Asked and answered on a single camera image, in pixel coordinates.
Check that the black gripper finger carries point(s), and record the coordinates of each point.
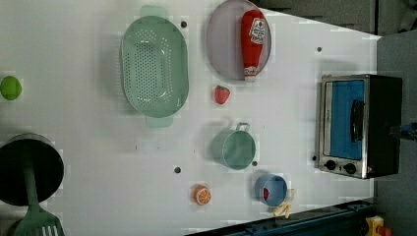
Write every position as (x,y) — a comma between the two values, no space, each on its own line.
(405,132)

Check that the yellow red toy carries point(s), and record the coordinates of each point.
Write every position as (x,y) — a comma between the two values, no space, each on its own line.
(377,227)

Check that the blue crate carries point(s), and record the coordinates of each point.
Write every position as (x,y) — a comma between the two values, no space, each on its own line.
(340,220)

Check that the toy banana peel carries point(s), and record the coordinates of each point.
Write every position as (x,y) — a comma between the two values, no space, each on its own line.
(285,207)

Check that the blue bowl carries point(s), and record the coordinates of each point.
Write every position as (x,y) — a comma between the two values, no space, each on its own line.
(277,187)

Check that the small strawberry in bowl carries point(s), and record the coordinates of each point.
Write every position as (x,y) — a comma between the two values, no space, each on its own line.
(265,193)

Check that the green mug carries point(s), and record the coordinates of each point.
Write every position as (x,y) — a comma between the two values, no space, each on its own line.
(234,148)

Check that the red ketchup bottle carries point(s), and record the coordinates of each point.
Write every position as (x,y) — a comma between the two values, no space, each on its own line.
(253,32)

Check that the red toy strawberry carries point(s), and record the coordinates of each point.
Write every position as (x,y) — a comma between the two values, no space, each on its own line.
(221,94)

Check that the grey round plate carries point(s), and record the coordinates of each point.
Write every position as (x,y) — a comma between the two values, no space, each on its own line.
(224,39)

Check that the toy orange slice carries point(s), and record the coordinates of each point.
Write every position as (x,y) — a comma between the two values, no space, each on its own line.
(202,195)

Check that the green plastic colander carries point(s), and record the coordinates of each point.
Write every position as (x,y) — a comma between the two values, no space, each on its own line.
(154,66)

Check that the black cylinder cup lower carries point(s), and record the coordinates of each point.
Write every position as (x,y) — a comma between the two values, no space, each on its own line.
(29,153)

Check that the green spatula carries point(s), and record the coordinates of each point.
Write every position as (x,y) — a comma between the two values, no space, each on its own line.
(37,221)

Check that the green toy lime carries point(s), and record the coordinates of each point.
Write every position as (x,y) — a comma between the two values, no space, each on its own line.
(11,88)

